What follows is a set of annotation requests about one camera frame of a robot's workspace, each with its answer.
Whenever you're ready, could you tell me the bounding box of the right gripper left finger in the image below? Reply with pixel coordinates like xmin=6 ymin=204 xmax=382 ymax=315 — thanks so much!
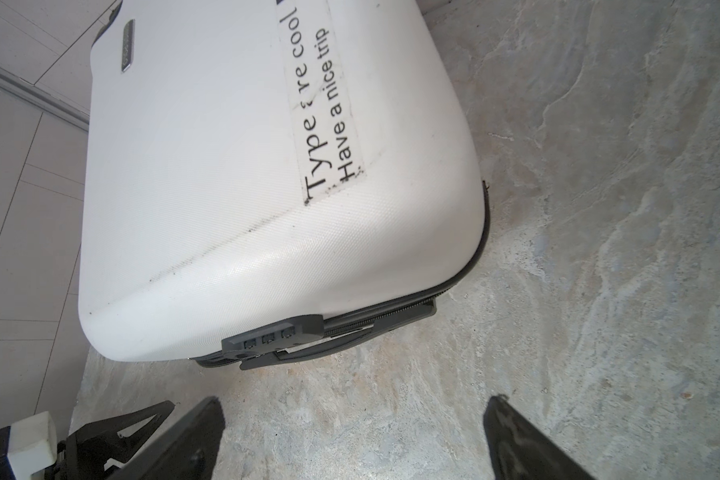
xmin=111 ymin=396 xmax=226 ymax=479

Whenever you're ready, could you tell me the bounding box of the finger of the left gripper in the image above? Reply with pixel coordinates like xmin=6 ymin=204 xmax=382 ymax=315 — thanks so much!
xmin=59 ymin=401 xmax=175 ymax=474

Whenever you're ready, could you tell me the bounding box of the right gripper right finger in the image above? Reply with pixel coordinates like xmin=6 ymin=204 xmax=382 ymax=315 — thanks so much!
xmin=483 ymin=396 xmax=594 ymax=480

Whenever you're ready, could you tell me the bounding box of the black and white suitcase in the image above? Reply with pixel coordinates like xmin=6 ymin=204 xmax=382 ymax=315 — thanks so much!
xmin=78 ymin=1 xmax=490 ymax=370

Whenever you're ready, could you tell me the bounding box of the left aluminium corner profile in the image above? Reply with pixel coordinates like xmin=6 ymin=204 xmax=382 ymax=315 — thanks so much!
xmin=0 ymin=67 xmax=89 ymax=132

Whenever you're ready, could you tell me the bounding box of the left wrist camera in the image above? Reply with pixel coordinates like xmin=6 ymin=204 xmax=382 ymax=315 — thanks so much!
xmin=0 ymin=411 xmax=58 ymax=479

